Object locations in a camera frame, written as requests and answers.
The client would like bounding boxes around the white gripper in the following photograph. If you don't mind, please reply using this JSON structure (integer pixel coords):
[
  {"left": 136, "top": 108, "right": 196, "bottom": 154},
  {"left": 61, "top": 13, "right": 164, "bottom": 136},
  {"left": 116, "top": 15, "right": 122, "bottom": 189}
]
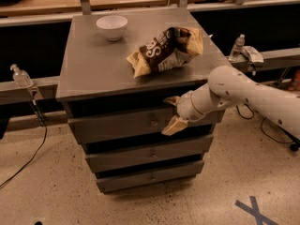
[{"left": 161, "top": 91, "right": 203, "bottom": 136}]

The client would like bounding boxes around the grey top drawer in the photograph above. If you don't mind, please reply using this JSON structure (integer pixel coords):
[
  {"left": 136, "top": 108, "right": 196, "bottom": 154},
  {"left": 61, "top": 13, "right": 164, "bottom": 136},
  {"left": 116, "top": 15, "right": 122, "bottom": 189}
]
[{"left": 67, "top": 101, "right": 227, "bottom": 144}]

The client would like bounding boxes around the grey drawer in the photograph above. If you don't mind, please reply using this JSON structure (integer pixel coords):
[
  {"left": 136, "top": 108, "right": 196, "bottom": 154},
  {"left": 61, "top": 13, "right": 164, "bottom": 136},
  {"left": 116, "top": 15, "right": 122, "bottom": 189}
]
[
  {"left": 85, "top": 134, "right": 213, "bottom": 173},
  {"left": 97, "top": 160, "right": 204, "bottom": 193},
  {"left": 67, "top": 101, "right": 227, "bottom": 144}
]

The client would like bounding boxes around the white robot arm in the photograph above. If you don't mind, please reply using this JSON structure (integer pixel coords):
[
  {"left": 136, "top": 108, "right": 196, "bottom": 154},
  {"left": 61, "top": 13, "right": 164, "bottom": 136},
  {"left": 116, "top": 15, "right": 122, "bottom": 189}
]
[{"left": 162, "top": 66, "right": 300, "bottom": 139}]

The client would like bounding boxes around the grey middle drawer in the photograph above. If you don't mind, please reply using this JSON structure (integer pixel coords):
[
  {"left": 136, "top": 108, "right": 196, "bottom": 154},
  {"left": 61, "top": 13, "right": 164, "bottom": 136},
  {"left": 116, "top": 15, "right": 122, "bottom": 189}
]
[{"left": 85, "top": 134, "right": 213, "bottom": 173}]

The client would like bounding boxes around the grey bottom drawer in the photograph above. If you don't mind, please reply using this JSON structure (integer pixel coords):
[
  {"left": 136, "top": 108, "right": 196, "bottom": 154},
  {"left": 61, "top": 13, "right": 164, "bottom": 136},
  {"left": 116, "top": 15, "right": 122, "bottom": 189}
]
[{"left": 97, "top": 160, "right": 204, "bottom": 193}]

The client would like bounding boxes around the grey drawer cabinet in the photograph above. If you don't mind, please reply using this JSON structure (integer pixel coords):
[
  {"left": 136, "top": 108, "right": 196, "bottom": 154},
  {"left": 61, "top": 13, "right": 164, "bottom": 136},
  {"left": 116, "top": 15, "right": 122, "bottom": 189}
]
[{"left": 56, "top": 8, "right": 227, "bottom": 180}]

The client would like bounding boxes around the brown yellow chip bag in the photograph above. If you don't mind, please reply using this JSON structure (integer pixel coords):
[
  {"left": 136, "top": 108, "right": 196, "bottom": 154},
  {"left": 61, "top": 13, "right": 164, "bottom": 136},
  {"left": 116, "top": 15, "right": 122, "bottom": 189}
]
[{"left": 127, "top": 27, "right": 203, "bottom": 78}]

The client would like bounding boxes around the clear plastic water bottle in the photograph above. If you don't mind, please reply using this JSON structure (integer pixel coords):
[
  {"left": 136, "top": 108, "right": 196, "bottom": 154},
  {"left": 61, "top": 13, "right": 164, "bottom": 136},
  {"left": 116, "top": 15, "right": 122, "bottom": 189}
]
[{"left": 229, "top": 34, "right": 245, "bottom": 61}]

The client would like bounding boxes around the white paper tag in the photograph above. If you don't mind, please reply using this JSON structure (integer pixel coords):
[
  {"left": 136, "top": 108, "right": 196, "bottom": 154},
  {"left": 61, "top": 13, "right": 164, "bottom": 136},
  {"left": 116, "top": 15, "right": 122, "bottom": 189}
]
[{"left": 242, "top": 46, "right": 263, "bottom": 63}]

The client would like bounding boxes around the white ceramic bowl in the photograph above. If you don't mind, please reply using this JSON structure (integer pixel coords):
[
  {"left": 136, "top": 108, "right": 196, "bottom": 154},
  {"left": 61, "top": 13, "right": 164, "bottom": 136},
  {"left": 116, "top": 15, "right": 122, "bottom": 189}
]
[{"left": 96, "top": 15, "right": 128, "bottom": 41}]

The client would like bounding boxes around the black chair base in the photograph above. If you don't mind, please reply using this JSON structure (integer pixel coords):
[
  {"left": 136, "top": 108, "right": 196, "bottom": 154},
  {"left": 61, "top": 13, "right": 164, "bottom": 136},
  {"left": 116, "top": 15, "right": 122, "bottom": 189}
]
[{"left": 285, "top": 131, "right": 300, "bottom": 152}]

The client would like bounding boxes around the clear sanitizer pump bottle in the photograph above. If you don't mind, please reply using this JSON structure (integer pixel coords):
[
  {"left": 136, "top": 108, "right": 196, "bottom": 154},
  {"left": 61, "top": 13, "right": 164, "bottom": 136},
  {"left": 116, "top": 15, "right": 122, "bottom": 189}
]
[{"left": 10, "top": 64, "right": 34, "bottom": 88}]

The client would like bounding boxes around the black cable right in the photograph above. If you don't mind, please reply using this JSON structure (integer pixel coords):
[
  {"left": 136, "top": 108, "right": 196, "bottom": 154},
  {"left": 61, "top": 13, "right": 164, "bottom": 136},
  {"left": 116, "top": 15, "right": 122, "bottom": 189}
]
[{"left": 235, "top": 105, "right": 294, "bottom": 144}]

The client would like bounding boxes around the black cable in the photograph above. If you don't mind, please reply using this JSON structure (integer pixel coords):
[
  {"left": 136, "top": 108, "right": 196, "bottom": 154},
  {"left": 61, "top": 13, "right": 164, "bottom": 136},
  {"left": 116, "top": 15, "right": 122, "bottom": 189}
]
[
  {"left": 0, "top": 87, "right": 48, "bottom": 189},
  {"left": 235, "top": 105, "right": 294, "bottom": 144}
]

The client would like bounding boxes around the grey metal rail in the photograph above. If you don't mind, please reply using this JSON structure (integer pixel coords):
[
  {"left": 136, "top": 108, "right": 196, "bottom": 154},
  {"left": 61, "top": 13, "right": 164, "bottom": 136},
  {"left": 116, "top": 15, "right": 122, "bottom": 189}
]
[{"left": 0, "top": 76, "right": 59, "bottom": 105}]

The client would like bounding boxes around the black cable left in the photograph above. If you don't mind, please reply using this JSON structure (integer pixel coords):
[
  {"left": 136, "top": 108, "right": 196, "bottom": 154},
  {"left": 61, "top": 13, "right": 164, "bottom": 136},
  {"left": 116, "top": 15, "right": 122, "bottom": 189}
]
[{"left": 0, "top": 87, "right": 48, "bottom": 189}]

